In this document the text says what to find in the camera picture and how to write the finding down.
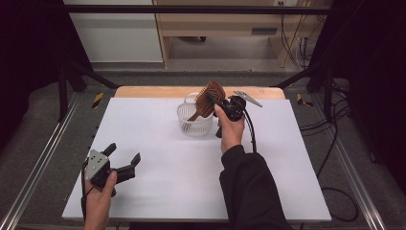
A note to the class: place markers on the white power strip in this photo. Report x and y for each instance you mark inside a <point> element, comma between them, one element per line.
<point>287,2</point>

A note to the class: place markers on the metal floor rail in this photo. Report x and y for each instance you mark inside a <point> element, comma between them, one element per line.
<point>38,163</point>
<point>354,172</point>

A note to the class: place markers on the person's right hand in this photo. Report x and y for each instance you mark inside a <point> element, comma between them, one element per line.
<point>233,134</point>

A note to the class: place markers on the person's left hand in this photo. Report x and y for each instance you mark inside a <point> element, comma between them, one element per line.
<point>99,196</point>

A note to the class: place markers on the black horizontal frame bar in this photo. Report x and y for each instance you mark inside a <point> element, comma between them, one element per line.
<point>191,9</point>

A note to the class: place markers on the brown wooden hairbrush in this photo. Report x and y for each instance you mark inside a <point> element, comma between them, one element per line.
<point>204,105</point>

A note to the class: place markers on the wooden table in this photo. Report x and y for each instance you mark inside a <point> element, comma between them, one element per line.
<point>143,92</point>

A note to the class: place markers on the white cabinet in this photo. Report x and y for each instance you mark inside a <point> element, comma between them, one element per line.
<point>118,38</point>

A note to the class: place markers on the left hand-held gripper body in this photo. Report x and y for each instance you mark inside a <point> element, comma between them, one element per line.
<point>97,166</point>

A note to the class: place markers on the black frame stand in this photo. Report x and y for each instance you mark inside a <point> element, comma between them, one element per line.
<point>63,96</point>
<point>328,92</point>

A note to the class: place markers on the yellow black floor tape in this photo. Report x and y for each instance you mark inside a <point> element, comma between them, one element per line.
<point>302,100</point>
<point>97,100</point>

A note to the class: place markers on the light wooden cabinet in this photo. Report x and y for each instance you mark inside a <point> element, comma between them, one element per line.
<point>223,22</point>

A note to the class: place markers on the white table sheet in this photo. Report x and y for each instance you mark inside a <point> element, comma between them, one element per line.
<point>159,143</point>

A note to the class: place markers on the white slotted plastic basket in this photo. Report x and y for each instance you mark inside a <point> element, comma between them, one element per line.
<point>194,129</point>

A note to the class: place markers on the black curtain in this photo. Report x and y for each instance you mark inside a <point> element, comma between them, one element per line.
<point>32,64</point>
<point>373,80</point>

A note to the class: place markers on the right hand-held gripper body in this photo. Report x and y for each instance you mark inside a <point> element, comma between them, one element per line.
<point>235,110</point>

